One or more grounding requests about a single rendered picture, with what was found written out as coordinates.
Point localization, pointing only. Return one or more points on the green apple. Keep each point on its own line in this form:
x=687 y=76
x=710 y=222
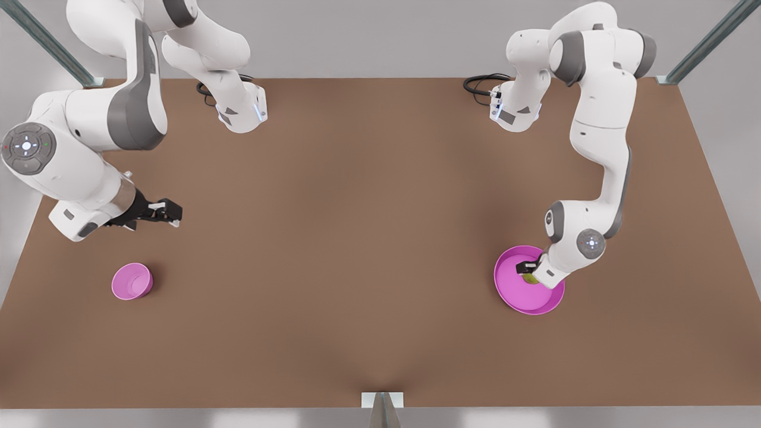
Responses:
x=530 y=277

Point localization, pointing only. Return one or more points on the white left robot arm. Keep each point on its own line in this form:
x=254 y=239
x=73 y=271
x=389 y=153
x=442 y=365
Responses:
x=600 y=89

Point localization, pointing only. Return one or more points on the pink plate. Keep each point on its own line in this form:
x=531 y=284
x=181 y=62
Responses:
x=523 y=294

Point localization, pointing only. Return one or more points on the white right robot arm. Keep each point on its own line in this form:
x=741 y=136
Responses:
x=89 y=119

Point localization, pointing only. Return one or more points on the pink bowl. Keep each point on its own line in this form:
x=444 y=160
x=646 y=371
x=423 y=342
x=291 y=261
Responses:
x=132 y=281

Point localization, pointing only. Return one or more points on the silver frame post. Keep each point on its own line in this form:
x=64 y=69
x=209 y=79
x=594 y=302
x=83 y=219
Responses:
x=381 y=410
x=707 y=43
x=50 y=43

